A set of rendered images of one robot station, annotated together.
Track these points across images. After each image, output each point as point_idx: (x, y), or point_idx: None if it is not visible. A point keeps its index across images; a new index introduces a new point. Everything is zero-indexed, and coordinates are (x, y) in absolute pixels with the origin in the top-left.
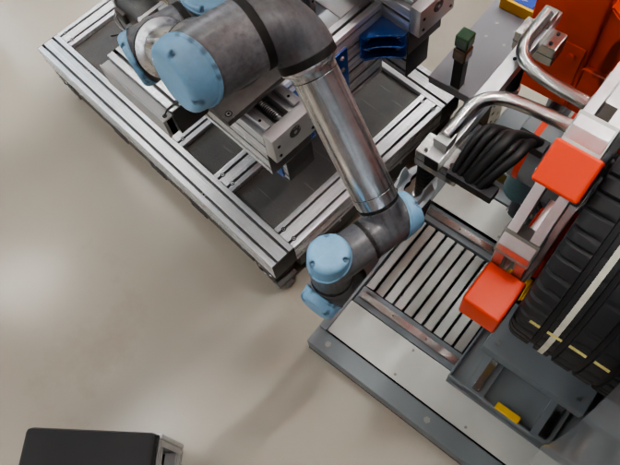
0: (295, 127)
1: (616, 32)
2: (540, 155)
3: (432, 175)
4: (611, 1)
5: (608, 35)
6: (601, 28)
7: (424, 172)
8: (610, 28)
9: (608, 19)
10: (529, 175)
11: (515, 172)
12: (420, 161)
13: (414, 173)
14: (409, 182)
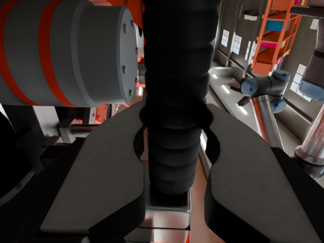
0: None
1: (132, 8)
2: (43, 164)
3: (147, 143)
4: (144, 40)
5: (136, 1)
6: (142, 10)
7: (162, 178)
8: (137, 10)
9: (141, 17)
10: (30, 83)
11: (47, 73)
12: (171, 225)
13: (205, 130)
14: (207, 155)
